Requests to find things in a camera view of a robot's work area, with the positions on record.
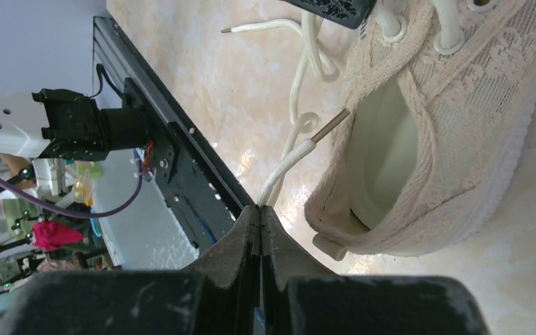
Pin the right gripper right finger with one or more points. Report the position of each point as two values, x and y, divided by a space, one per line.
302 296

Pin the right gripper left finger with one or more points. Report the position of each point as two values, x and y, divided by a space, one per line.
215 294

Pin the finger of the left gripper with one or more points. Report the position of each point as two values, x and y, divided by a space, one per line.
347 13

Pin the white shoelace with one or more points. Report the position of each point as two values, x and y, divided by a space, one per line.
295 115

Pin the beige lace sneaker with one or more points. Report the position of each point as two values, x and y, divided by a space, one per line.
440 96

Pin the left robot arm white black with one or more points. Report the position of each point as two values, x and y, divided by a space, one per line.
60 123

